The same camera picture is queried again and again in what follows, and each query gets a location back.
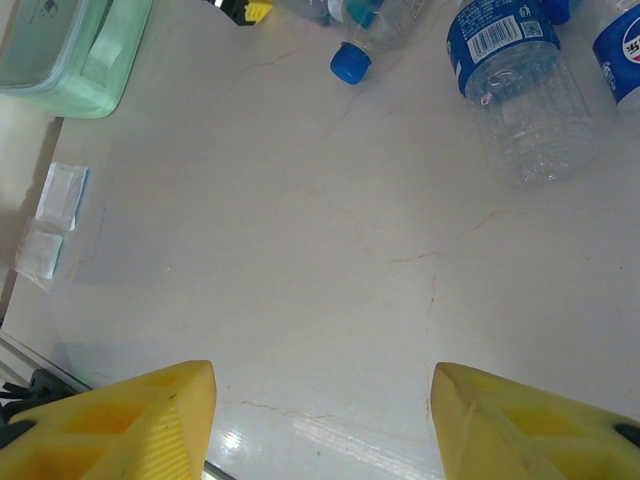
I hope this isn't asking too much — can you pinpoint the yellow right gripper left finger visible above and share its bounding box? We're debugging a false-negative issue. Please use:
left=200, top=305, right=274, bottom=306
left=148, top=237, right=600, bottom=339
left=0, top=359, right=219, bottom=480

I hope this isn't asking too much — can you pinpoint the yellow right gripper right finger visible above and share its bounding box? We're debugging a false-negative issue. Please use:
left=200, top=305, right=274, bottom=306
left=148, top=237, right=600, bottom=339
left=430, top=361, right=640, bottom=480

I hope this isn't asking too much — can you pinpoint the slim clear bottle blue cap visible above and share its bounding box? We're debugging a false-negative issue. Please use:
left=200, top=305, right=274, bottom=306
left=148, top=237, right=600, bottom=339
left=328, top=0, right=419, bottom=87

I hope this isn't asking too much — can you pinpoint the blue label bottle white cap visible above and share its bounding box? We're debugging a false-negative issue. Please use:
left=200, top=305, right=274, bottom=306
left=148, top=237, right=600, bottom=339
left=445, top=0, right=600, bottom=190

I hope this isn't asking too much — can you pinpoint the mint green zip case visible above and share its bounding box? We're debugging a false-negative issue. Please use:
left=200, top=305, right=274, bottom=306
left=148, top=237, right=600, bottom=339
left=0, top=0, right=154, bottom=120

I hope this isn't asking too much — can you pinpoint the Pepsi logo water bottle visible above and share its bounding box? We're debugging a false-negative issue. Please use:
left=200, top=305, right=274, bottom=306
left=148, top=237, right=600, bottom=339
left=591, top=3, right=640, bottom=119

